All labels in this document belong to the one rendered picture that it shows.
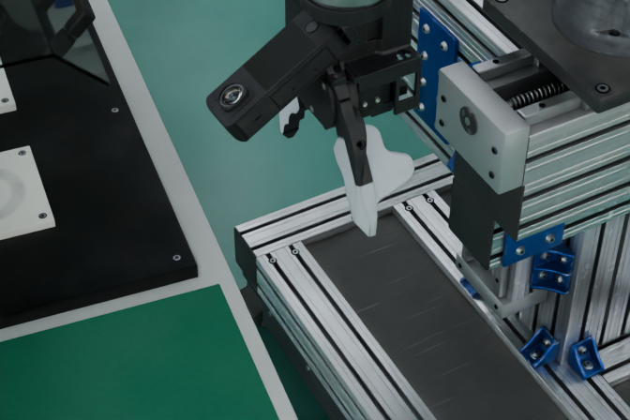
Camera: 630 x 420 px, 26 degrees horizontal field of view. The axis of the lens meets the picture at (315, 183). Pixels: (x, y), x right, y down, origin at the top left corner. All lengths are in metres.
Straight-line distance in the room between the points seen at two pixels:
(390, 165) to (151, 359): 0.55
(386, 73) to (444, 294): 1.34
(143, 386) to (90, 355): 0.08
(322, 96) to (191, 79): 2.10
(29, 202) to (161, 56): 1.55
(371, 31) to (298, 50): 0.06
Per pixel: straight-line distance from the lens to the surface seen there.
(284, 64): 1.05
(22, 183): 1.76
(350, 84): 1.07
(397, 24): 1.08
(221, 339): 1.59
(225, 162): 2.94
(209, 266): 1.67
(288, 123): 1.18
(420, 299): 2.37
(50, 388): 1.57
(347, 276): 2.41
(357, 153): 1.07
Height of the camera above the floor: 1.94
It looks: 42 degrees down
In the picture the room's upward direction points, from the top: straight up
